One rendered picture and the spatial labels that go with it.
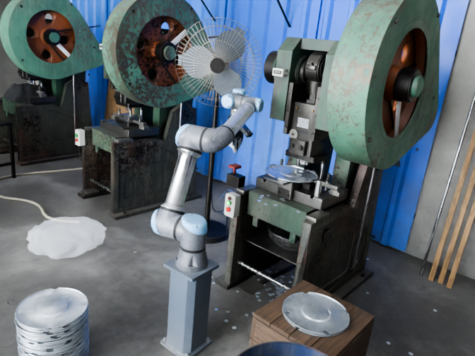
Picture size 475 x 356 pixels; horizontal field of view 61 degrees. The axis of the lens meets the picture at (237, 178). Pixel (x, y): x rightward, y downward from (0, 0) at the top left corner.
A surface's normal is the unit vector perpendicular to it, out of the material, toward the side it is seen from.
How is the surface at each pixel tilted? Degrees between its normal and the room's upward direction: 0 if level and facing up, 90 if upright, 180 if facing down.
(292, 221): 90
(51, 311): 0
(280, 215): 90
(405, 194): 90
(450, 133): 90
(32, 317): 0
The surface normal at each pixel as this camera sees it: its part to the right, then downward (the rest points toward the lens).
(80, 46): 0.78, 0.26
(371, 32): -0.54, -0.30
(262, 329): -0.66, 0.17
